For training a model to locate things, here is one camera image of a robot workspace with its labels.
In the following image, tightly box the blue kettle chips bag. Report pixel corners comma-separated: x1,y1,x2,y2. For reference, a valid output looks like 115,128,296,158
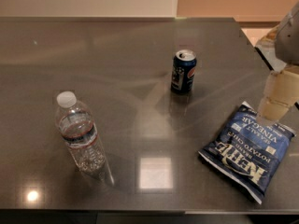
198,102,295,204

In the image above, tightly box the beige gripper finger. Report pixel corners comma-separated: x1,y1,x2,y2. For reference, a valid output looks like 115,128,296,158
256,27,278,48
256,64,299,126

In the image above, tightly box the blue pepsi can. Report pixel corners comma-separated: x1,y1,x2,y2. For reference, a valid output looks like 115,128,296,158
171,49,197,94

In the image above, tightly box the clear plastic water bottle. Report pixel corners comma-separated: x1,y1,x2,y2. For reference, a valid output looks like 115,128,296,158
55,91,115,185

